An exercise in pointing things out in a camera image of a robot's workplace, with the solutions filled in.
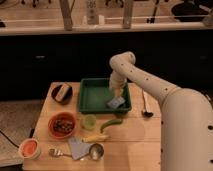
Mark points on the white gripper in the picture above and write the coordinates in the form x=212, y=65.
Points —
x=116, y=81

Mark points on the black ladle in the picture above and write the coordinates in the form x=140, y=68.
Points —
x=146, y=109

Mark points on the yellow toy corn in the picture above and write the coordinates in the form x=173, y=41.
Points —
x=95, y=138

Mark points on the dark bowl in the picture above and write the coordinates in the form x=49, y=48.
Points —
x=66, y=98

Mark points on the green cup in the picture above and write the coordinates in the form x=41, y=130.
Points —
x=88, y=122

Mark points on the orange-filled white cup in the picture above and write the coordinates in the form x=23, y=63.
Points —
x=29, y=149

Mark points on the green plastic tray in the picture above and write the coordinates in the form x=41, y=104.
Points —
x=95, y=94

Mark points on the metal fork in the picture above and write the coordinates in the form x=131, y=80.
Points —
x=57, y=153

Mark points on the beige sandwich block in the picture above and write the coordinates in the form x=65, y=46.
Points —
x=62, y=92

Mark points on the green toy pepper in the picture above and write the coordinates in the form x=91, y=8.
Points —
x=110, y=123

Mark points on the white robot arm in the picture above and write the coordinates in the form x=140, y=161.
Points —
x=186, y=121

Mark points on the orange bowl with food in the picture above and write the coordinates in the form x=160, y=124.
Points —
x=61, y=125

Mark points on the metal measuring cup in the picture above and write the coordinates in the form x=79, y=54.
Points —
x=94, y=151

